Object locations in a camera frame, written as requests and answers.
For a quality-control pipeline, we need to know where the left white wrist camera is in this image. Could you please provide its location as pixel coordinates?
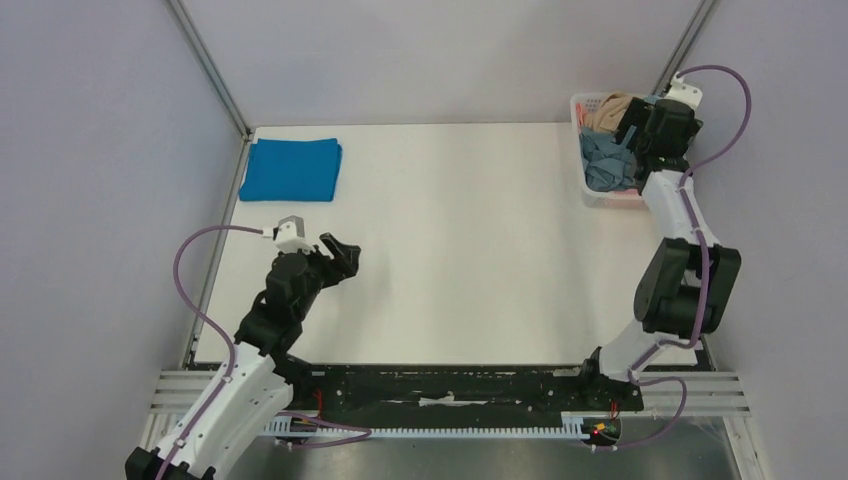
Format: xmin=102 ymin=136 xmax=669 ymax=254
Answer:
xmin=261 ymin=215 xmax=315 ymax=254

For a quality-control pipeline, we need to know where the beige t-shirt in basket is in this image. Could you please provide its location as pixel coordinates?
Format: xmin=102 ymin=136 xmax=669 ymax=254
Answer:
xmin=584 ymin=92 xmax=634 ymax=133

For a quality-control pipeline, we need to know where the right aluminium corner post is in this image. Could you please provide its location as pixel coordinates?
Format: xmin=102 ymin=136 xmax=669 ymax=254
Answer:
xmin=652 ymin=0 xmax=721 ymax=94

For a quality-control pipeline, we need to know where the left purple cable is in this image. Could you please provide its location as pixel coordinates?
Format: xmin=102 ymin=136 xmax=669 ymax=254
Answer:
xmin=153 ymin=225 xmax=374 ymax=480

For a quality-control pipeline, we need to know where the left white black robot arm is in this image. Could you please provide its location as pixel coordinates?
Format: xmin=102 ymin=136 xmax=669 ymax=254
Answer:
xmin=124 ymin=227 xmax=361 ymax=479

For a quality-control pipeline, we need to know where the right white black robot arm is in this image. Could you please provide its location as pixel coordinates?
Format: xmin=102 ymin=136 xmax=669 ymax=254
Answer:
xmin=577 ymin=99 xmax=741 ymax=408

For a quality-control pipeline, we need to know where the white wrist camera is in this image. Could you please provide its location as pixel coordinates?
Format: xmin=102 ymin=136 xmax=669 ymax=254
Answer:
xmin=662 ymin=74 xmax=703 ymax=111
xmin=261 ymin=215 xmax=315 ymax=254

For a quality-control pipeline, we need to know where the left aluminium corner post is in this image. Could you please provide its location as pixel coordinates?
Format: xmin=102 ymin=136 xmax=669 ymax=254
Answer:
xmin=164 ymin=0 xmax=251 ymax=140

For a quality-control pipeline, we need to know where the aluminium corner post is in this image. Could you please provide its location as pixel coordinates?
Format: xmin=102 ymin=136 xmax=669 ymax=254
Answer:
xmin=164 ymin=0 xmax=251 ymax=140
xmin=652 ymin=0 xmax=721 ymax=94

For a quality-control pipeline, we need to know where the grey-blue t-shirt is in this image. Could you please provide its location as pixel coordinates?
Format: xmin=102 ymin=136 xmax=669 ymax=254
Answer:
xmin=579 ymin=127 xmax=635 ymax=193

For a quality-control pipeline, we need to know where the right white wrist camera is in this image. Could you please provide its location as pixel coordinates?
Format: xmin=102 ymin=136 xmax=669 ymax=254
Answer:
xmin=662 ymin=74 xmax=703 ymax=111

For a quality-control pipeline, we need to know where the pink t-shirt in basket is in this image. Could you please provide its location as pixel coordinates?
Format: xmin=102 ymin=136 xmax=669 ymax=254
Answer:
xmin=574 ymin=102 xmax=586 ymax=129

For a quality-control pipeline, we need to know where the folded bright blue t-shirt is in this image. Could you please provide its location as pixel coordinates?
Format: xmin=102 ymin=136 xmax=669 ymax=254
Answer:
xmin=238 ymin=138 xmax=343 ymax=202

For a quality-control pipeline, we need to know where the white plastic laundry basket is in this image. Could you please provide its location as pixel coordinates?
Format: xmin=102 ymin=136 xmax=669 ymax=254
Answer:
xmin=570 ymin=92 xmax=647 ymax=210

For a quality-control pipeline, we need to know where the white slotted cable duct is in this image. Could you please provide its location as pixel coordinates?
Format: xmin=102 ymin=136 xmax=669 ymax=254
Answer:
xmin=258 ymin=415 xmax=622 ymax=441

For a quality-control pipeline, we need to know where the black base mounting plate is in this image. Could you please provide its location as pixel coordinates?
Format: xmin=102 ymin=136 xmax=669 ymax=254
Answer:
xmin=288 ymin=364 xmax=644 ymax=413

